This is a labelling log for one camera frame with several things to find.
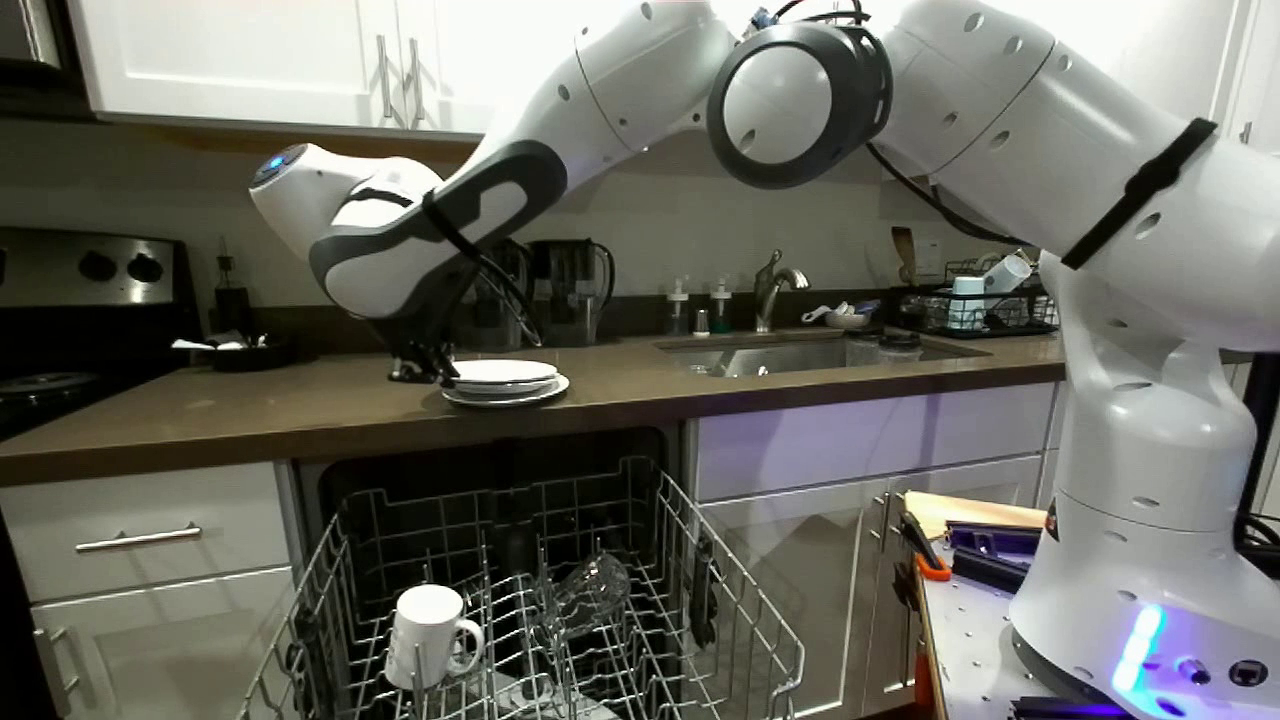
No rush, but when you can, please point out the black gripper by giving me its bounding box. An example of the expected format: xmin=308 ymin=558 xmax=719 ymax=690
xmin=384 ymin=244 xmax=533 ymax=388

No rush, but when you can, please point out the black coffee maker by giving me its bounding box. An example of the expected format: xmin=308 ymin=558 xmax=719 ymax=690
xmin=526 ymin=236 xmax=622 ymax=347

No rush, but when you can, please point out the black pan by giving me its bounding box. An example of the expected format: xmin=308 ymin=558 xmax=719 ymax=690
xmin=169 ymin=330 xmax=316 ymax=374

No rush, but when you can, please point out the dark glass bottle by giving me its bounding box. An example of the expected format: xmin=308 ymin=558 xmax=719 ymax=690
xmin=207 ymin=247 xmax=259 ymax=339

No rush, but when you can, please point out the white ceramic mug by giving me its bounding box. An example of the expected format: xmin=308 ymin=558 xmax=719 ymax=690
xmin=381 ymin=578 xmax=490 ymax=690

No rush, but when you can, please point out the clear drinking glass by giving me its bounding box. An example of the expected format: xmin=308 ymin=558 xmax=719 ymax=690
xmin=526 ymin=546 xmax=639 ymax=665

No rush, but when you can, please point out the white drawer front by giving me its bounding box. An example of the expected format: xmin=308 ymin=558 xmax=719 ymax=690
xmin=0 ymin=459 xmax=297 ymax=606

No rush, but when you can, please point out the chrome faucet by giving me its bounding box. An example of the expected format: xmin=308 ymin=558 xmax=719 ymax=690
xmin=749 ymin=252 xmax=812 ymax=336

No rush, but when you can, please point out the white upper cabinet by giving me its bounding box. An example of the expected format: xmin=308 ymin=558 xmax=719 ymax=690
xmin=66 ymin=0 xmax=645 ymax=145

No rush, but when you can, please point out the white lower cabinet door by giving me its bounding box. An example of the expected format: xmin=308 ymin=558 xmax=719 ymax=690
xmin=28 ymin=567 xmax=301 ymax=720

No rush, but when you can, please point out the stainless kitchen sink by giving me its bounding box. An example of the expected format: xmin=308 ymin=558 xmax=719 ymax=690
xmin=656 ymin=328 xmax=992 ymax=383

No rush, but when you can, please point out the white under-sink cabinet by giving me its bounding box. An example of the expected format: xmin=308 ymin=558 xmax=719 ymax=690
xmin=685 ymin=379 xmax=1067 ymax=720

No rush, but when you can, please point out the white rag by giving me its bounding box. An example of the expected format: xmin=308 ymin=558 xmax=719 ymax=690
xmin=798 ymin=301 xmax=883 ymax=330

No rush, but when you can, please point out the wooden utensil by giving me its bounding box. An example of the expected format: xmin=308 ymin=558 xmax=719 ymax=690
xmin=890 ymin=225 xmax=926 ymax=291

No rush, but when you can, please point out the steel range hood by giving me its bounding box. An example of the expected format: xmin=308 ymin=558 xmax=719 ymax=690
xmin=0 ymin=0 xmax=74 ymax=88

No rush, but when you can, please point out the black dish drying rack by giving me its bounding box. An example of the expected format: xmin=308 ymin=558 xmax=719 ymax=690
xmin=893 ymin=273 xmax=1067 ymax=339

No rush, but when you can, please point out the wooden board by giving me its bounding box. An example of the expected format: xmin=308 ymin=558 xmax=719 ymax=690
xmin=902 ymin=486 xmax=1053 ymax=543

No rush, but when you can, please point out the robot mounting table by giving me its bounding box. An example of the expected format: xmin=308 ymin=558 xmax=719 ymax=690
xmin=911 ymin=567 xmax=1280 ymax=720

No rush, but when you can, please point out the metal drawer handle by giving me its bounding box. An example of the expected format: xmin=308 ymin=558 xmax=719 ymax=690
xmin=74 ymin=518 xmax=207 ymax=555

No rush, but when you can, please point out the wire dishwasher rack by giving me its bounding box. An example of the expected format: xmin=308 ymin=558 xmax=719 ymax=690
xmin=237 ymin=453 xmax=812 ymax=720

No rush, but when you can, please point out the orange handled tool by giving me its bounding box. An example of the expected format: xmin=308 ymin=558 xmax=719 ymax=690
xmin=893 ymin=504 xmax=960 ymax=588

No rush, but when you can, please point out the black bracket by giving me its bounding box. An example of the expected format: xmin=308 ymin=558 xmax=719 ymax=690
xmin=945 ymin=518 xmax=1056 ymax=592

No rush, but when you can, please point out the black cable bundle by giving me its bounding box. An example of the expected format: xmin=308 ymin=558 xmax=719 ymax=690
xmin=1231 ymin=356 xmax=1280 ymax=575

